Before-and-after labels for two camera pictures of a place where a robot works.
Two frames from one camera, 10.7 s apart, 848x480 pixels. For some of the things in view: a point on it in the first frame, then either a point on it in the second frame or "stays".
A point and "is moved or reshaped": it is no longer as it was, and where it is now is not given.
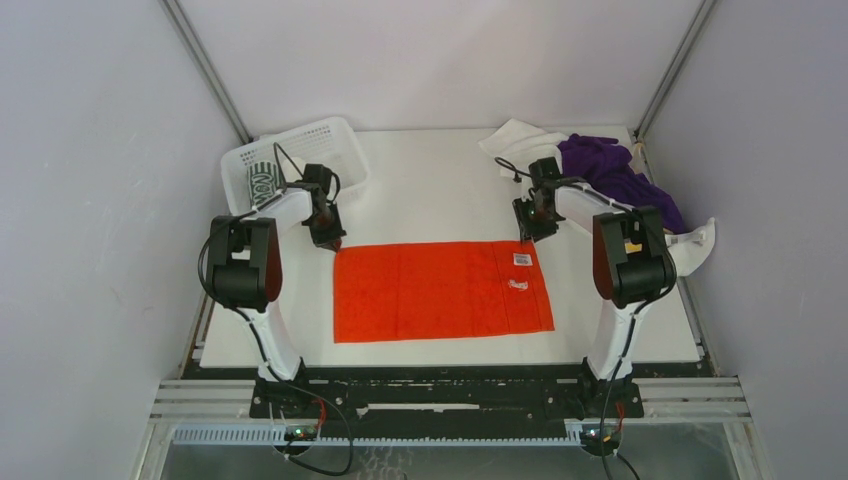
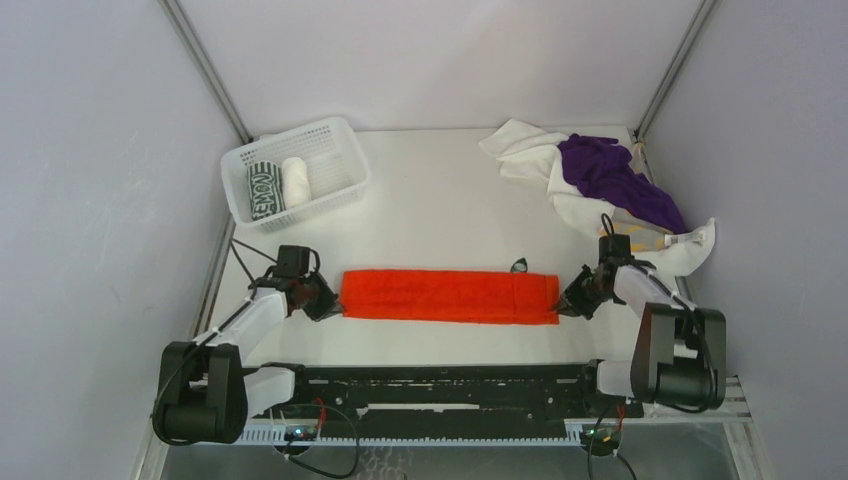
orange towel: x=407 y=291 is moved or reshaped
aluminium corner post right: x=695 y=28 stays
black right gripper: x=528 y=230 → x=571 y=301
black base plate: x=356 y=400 stays
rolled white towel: x=291 y=173 stays
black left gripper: x=331 y=239 → x=326 y=307
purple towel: x=604 y=164 stays
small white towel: x=517 y=144 stays
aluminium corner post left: x=179 y=16 stays
